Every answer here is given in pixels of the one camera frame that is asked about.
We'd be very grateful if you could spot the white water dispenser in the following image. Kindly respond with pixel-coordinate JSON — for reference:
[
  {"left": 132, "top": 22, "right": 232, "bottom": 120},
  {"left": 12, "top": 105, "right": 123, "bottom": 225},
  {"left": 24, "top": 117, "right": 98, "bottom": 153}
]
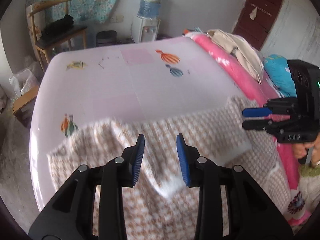
[{"left": 131, "top": 15, "right": 161, "bottom": 44}]

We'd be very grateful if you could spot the orange item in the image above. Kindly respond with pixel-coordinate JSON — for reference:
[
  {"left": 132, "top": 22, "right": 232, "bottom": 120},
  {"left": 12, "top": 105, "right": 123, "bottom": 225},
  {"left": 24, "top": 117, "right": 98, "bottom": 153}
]
[{"left": 183, "top": 27, "right": 203, "bottom": 36}]

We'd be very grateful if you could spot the person's right hand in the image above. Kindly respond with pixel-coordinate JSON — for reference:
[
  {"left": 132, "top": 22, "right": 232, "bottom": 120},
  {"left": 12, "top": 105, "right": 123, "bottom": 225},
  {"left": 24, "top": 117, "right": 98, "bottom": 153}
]
[{"left": 292, "top": 140, "right": 320, "bottom": 167}]

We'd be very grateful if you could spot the person's right forearm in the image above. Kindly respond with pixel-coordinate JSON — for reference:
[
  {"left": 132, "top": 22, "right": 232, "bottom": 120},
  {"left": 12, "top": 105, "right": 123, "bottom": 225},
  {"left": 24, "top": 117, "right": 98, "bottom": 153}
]
[{"left": 299, "top": 164, "right": 320, "bottom": 178}]

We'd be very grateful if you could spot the pink floral blanket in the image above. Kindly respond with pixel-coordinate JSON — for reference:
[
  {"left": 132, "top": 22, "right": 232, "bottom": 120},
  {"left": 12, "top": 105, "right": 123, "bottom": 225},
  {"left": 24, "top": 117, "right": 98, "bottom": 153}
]
[{"left": 191, "top": 34, "right": 313, "bottom": 228}]

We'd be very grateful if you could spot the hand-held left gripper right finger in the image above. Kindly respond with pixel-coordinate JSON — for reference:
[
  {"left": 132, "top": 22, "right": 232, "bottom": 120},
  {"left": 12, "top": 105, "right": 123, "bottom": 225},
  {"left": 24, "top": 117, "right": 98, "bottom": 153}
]
[{"left": 176, "top": 134, "right": 293, "bottom": 240}]

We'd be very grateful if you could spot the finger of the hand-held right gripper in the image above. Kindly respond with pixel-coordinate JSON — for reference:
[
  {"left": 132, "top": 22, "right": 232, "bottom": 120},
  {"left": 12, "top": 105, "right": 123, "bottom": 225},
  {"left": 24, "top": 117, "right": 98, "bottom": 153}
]
[
  {"left": 242, "top": 97, "right": 298, "bottom": 121},
  {"left": 241, "top": 119, "right": 286, "bottom": 135}
]

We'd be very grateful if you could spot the white wooden door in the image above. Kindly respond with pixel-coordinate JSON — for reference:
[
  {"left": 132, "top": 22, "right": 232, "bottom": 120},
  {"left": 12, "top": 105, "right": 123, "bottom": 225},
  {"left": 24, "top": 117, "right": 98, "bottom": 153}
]
[{"left": 260, "top": 0, "right": 320, "bottom": 68}]

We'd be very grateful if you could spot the beige houndstooth coat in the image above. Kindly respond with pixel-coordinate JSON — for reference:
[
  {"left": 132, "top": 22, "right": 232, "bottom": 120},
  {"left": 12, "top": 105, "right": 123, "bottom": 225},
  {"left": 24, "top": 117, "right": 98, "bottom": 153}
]
[{"left": 47, "top": 96, "right": 292, "bottom": 240}]

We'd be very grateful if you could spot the dark red door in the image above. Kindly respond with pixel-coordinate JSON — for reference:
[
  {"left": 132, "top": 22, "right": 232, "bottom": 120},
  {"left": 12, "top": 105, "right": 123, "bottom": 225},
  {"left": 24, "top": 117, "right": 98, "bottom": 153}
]
[{"left": 231, "top": 0, "right": 284, "bottom": 52}]

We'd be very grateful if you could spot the beige garment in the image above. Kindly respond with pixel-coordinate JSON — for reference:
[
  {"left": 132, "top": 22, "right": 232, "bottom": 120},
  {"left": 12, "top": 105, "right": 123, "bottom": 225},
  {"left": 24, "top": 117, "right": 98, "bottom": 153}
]
[{"left": 206, "top": 29, "right": 265, "bottom": 84}]

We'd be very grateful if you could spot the black trash bin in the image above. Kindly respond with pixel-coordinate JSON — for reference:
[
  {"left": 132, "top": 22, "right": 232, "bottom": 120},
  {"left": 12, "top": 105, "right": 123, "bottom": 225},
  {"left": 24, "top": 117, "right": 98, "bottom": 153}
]
[{"left": 96, "top": 30, "right": 118, "bottom": 48}]

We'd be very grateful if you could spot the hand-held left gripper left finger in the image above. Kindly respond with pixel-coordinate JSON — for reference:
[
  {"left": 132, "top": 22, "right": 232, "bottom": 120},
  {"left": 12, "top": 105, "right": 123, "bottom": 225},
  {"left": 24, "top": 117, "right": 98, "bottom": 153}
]
[{"left": 29, "top": 134, "right": 145, "bottom": 240}]

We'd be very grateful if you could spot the low wooden stool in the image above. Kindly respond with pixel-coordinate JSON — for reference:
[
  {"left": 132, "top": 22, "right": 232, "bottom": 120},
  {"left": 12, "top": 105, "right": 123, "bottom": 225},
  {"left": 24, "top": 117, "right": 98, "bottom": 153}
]
[{"left": 12, "top": 84, "right": 40, "bottom": 126}]

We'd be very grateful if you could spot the black bag on chair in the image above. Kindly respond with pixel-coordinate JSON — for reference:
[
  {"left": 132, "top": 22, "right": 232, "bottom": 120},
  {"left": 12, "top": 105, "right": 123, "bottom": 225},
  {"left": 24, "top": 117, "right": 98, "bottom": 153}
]
[{"left": 40, "top": 14, "right": 75, "bottom": 37}]

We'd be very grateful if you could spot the white plastic bag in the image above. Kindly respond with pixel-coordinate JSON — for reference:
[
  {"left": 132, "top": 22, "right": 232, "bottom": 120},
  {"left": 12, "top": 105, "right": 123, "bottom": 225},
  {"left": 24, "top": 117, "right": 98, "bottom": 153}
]
[{"left": 9, "top": 69, "right": 40, "bottom": 98}]

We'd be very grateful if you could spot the teal blue cloth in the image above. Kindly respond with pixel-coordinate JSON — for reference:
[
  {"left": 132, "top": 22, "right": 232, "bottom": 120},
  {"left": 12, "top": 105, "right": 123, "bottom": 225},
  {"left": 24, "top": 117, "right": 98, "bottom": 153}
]
[{"left": 264, "top": 54, "right": 298, "bottom": 98}]

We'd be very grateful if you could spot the white fleece garment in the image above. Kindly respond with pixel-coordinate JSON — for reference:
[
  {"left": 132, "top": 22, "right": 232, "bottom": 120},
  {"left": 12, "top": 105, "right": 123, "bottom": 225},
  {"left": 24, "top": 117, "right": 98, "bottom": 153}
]
[{"left": 296, "top": 174, "right": 320, "bottom": 212}]

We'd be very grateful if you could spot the wooden chair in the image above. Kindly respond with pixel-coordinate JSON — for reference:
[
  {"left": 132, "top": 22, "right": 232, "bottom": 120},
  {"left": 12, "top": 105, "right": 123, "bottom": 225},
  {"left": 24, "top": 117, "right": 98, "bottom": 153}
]
[{"left": 27, "top": 0, "right": 88, "bottom": 67}]

